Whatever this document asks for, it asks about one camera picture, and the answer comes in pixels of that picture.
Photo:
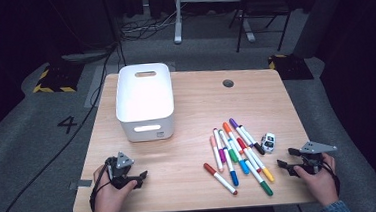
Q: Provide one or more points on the white desk frame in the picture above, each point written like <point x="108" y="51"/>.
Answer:
<point x="177" y="20"/>

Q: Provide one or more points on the yellow capped marker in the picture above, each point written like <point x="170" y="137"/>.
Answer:
<point x="268" y="175"/>

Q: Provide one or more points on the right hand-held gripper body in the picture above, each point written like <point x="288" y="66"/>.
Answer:
<point x="313" y="162"/>

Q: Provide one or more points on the grey tape piece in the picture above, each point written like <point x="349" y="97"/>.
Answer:
<point x="81" y="184"/>

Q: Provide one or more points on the orange capped marker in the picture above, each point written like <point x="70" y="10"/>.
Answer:
<point x="227" y="127"/>

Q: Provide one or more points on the person's left hand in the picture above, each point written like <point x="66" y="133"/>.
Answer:
<point x="109" y="201"/>

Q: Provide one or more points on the bright green capped marker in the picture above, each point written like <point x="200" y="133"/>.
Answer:
<point x="233" y="155"/>

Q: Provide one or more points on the white toy car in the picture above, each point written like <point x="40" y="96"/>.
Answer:
<point x="268" y="143"/>

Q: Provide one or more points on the grey curtain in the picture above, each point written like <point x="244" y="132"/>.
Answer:
<point x="323" y="9"/>

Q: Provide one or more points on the black yellow striped floor base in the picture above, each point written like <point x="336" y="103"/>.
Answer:
<point x="290" y="68"/>
<point x="57" y="80"/>

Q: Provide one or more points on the white plastic storage bin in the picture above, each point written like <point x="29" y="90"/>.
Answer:
<point x="143" y="99"/>

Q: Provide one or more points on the grey stand base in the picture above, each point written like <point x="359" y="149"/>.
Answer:
<point x="85" y="56"/>

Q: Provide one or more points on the magenta capped marker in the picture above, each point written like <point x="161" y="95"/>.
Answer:
<point x="222" y="155"/>

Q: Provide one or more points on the purple capped marker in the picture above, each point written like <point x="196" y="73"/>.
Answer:
<point x="233" y="123"/>

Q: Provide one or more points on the red capped marker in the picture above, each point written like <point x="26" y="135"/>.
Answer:
<point x="241" y="143"/>

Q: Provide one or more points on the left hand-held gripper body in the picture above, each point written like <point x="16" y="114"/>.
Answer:
<point x="114" y="173"/>

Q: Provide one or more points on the brown-red capped marker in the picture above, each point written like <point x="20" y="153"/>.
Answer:
<point x="219" y="178"/>

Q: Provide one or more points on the black chair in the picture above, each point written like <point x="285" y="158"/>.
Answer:
<point x="262" y="4"/>

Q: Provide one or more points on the grey table grommet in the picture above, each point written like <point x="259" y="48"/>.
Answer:
<point x="228" y="83"/>

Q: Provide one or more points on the light blue capped marker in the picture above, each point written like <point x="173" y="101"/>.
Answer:
<point x="244" y="166"/>

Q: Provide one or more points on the black capped marker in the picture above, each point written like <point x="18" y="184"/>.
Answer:
<point x="259" y="148"/>

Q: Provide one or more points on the person's right hand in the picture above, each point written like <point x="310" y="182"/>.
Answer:
<point x="323" y="186"/>

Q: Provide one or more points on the dark green capped marker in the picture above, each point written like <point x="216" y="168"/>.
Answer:
<point x="266" y="188"/>

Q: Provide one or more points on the dark blue capped marker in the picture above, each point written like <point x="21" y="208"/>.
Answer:
<point x="234" y="179"/>

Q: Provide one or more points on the black stand pole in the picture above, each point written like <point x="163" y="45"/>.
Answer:
<point x="114" y="27"/>

